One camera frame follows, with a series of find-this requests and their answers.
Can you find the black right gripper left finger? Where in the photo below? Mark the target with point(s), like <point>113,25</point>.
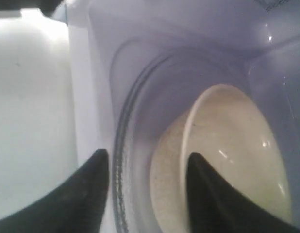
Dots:
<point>76,206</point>

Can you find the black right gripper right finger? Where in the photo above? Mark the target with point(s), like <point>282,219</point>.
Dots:
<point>214,206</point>

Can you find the cream ceramic bowl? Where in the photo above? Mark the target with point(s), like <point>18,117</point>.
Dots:
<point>226,127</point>

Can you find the white microwave oven body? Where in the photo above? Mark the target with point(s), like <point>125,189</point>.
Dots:
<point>253,45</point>

